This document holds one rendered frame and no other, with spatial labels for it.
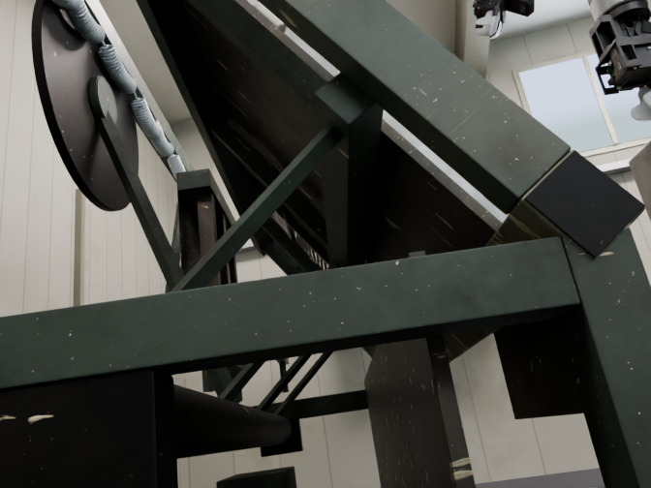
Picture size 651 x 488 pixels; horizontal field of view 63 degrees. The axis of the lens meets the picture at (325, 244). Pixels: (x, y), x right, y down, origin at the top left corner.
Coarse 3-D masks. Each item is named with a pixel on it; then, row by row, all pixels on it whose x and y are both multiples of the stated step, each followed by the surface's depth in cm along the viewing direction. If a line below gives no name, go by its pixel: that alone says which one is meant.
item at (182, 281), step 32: (96, 0) 193; (128, 64) 220; (128, 160) 186; (320, 160) 86; (128, 192) 182; (288, 192) 84; (160, 224) 179; (256, 224) 82; (160, 256) 173; (224, 256) 80; (192, 288) 78; (224, 384) 158
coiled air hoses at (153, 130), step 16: (64, 0) 162; (80, 0) 171; (80, 16) 174; (80, 32) 180; (96, 32) 184; (112, 48) 199; (112, 64) 202; (112, 80) 210; (128, 80) 212; (144, 112) 231; (144, 128) 241; (160, 128) 248; (160, 144) 251; (176, 160) 281
